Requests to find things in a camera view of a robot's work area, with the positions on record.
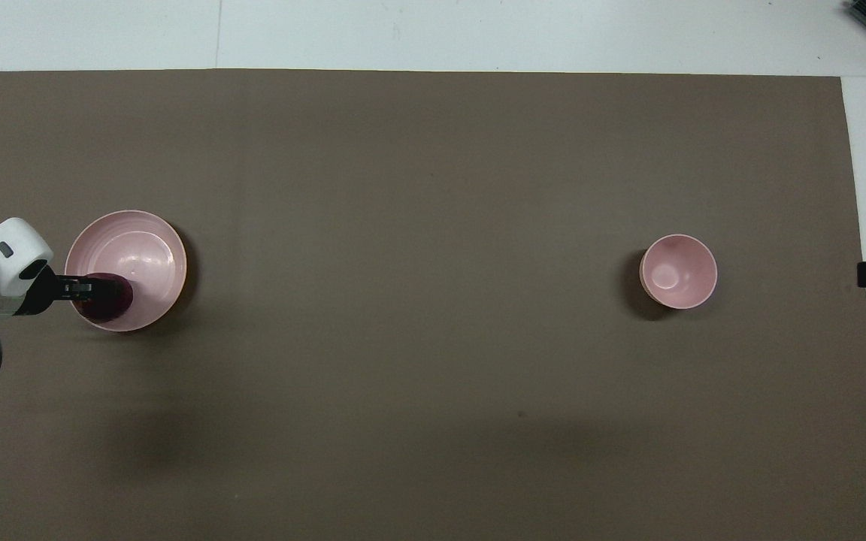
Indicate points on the dark red apple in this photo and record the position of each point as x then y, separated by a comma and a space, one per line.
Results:
110, 300

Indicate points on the pink bowl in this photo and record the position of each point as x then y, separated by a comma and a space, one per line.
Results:
679, 272

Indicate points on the pink plate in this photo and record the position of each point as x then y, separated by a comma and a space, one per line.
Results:
132, 248

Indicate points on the brown table mat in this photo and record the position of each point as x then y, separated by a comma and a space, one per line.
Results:
433, 376

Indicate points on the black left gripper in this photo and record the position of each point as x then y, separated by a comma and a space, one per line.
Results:
40, 293

